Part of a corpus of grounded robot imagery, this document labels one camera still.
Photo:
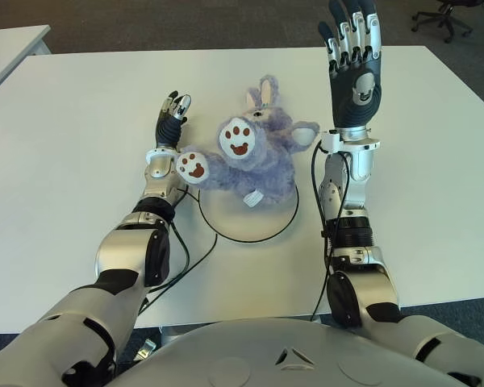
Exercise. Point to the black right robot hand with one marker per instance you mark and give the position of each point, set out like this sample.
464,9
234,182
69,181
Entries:
353,109

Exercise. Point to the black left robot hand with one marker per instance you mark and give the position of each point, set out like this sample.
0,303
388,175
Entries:
167,131

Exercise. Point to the purple plush bunny doll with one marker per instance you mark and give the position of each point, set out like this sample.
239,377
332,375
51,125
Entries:
266,161

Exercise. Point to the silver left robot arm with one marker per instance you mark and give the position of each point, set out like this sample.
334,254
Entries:
117,262

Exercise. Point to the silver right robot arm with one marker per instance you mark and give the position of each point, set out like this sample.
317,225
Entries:
359,274

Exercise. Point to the white plate black rim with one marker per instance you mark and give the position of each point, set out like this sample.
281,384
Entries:
250,227

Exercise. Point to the black office chair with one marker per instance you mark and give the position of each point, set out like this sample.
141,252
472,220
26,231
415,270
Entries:
443,18

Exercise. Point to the white neighbouring desk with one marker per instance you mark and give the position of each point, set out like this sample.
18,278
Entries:
6,52

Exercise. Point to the grey robot torso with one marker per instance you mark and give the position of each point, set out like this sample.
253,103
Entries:
286,363

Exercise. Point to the silver metal bracket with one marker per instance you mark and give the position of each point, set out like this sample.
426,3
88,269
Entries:
147,348

